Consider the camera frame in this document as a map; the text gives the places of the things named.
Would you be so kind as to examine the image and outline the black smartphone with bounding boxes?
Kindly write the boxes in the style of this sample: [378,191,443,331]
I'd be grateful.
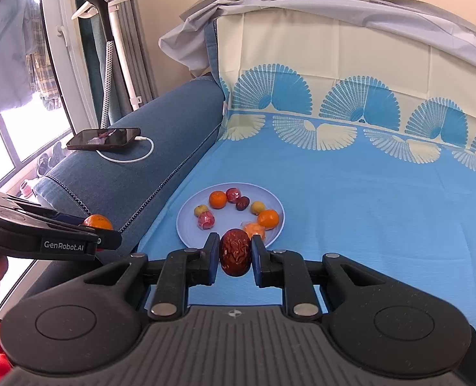
[66,128,142,151]

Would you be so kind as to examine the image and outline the white steamer stand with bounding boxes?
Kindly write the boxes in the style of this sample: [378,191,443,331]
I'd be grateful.
[71,0,159,111]

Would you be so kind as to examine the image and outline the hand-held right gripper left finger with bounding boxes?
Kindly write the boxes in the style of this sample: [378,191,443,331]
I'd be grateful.
[83,232,221,317]

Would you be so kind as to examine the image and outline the grey blue quilt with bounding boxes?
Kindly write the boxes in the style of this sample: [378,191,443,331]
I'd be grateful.
[158,0,476,89]

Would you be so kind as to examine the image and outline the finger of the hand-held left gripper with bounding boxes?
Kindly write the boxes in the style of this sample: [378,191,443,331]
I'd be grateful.
[96,229,123,251]
[41,208,86,226]

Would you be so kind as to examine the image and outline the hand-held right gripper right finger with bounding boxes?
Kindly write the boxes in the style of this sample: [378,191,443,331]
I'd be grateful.
[251,235,383,317]

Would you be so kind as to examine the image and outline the white window frame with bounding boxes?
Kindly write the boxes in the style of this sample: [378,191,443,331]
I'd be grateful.
[37,0,102,137]

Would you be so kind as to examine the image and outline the blue denim sofa armrest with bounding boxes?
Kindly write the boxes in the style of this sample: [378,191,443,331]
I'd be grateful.
[33,76,226,258]

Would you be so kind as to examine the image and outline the hanging grey jacket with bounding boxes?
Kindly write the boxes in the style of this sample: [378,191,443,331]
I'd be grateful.
[0,0,33,115]

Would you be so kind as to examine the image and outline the small orange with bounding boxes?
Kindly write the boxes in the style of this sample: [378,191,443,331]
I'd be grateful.
[83,214,115,232]
[209,190,228,210]

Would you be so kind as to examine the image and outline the plastic peeled orange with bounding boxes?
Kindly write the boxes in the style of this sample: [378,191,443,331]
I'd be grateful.
[241,221,266,246]

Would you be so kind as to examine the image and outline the grey curtain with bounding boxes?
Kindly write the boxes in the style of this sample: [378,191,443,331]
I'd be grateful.
[71,0,159,103]

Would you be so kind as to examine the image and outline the large orange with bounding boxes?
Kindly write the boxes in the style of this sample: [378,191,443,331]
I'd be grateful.
[257,209,281,230]

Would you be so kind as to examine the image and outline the blue printed bedsheet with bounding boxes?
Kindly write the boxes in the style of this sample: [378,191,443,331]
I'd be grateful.
[135,10,476,350]

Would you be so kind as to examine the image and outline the hanging plaid shirt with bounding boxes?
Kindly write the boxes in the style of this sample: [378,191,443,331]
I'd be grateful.
[24,0,64,111]

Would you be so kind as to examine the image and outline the pale blue plate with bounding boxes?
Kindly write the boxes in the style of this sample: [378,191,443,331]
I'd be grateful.
[176,184,285,249]

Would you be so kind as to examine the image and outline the white charging cable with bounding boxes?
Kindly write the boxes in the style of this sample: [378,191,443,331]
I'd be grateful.
[96,136,155,164]

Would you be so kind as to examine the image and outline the dark shoes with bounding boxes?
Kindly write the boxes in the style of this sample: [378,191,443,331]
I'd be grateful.
[36,144,69,178]

